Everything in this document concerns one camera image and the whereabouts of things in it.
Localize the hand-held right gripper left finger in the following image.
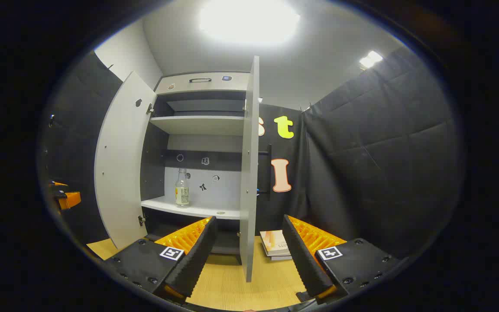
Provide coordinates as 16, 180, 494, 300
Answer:
102, 217, 217, 304

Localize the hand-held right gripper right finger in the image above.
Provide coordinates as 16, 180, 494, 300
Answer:
282, 214, 402, 304

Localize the grey cabinet door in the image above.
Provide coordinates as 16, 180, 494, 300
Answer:
239, 55, 261, 283
94, 71, 158, 250

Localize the clear plastic bottle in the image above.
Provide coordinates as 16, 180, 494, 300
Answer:
175, 168, 191, 208

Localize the grey cabinet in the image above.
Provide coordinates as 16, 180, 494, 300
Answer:
140, 71, 252, 256

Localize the grey cabinet drawer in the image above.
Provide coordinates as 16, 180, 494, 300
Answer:
154, 71, 250, 95

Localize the beige book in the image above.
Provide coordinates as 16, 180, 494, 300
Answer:
259, 230, 292, 257

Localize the black backdrop cloth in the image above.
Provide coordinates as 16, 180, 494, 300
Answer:
42, 45, 462, 260

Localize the small ceiling light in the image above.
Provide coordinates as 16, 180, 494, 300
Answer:
359, 51, 383, 69

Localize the large ceiling light panel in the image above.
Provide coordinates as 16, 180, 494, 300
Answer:
200, 0, 301, 44

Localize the black door handle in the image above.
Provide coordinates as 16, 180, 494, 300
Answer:
258, 144, 272, 201

